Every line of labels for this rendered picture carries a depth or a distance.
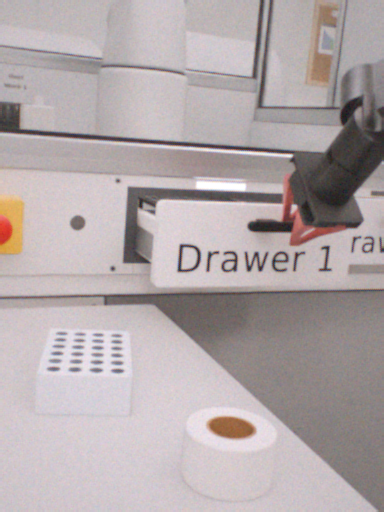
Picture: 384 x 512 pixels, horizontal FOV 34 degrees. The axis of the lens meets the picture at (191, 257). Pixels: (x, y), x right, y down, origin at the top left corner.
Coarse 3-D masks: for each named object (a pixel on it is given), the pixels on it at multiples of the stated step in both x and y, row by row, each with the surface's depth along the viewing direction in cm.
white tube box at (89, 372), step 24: (48, 336) 64; (72, 336) 65; (96, 336) 66; (120, 336) 67; (48, 360) 58; (72, 360) 59; (96, 360) 59; (120, 360) 59; (48, 384) 55; (72, 384) 55; (96, 384) 55; (120, 384) 56; (48, 408) 55; (72, 408) 56; (96, 408) 56; (120, 408) 56
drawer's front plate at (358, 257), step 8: (360, 200) 102; (368, 200) 103; (376, 200) 103; (360, 208) 102; (368, 208) 103; (376, 208) 104; (368, 216) 103; (376, 216) 104; (368, 224) 104; (376, 224) 104; (360, 232) 104; (368, 232) 104; (376, 232) 105; (352, 240) 103; (360, 240) 104; (368, 240) 105; (376, 240) 105; (360, 248) 104; (368, 248) 105; (376, 248) 106; (352, 256) 104; (360, 256) 105; (368, 256) 105; (376, 256) 106; (352, 264) 104; (360, 264) 105; (368, 264) 106; (376, 264) 106
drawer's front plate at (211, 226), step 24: (168, 216) 77; (192, 216) 78; (216, 216) 79; (240, 216) 81; (264, 216) 82; (168, 240) 78; (192, 240) 79; (216, 240) 80; (240, 240) 81; (264, 240) 83; (288, 240) 84; (312, 240) 86; (336, 240) 87; (168, 264) 78; (192, 264) 80; (216, 264) 81; (240, 264) 82; (288, 264) 85; (312, 264) 87; (336, 264) 88
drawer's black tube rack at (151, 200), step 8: (144, 200) 100; (152, 200) 100; (160, 200) 101; (176, 200) 103; (184, 200) 104; (192, 200) 105; (200, 200) 105; (208, 200) 106; (216, 200) 107; (224, 200) 108; (232, 200) 110
